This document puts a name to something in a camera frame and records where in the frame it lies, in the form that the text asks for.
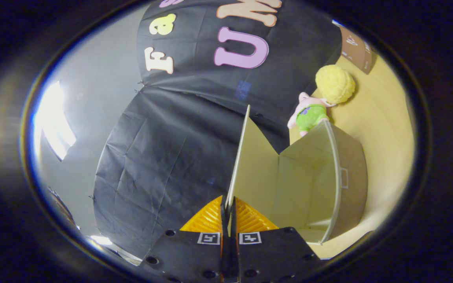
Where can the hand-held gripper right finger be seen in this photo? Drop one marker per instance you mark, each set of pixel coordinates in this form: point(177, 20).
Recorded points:
point(234, 247)

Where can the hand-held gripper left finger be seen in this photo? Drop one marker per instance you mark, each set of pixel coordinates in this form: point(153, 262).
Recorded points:
point(223, 243)

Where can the beige fabric storage box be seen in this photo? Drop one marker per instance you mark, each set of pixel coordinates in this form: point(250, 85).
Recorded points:
point(289, 188)

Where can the plush doll with yellow hair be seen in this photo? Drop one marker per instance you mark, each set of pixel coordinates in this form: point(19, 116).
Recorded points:
point(334, 84)

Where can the ceiling light panel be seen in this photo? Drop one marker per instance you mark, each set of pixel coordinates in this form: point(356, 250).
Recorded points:
point(53, 122)

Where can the brown hardcover book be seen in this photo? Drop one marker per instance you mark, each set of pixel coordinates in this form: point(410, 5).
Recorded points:
point(356, 49)

